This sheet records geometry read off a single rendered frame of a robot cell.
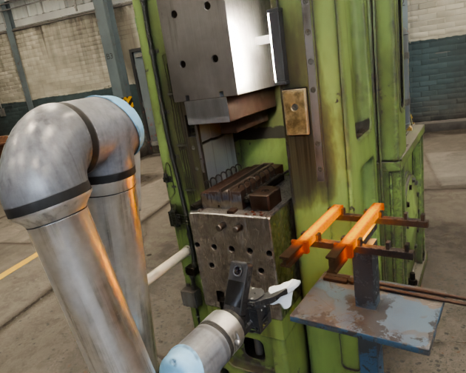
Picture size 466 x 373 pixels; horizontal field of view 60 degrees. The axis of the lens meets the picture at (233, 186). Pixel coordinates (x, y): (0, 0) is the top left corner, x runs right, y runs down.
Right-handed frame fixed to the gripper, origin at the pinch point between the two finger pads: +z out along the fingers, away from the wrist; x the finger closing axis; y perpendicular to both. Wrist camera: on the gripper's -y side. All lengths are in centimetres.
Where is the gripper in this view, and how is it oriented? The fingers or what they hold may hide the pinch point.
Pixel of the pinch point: (272, 272)
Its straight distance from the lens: 102.2
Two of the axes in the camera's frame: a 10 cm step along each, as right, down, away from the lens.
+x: 8.2, 0.4, -5.7
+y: 1.4, 9.5, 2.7
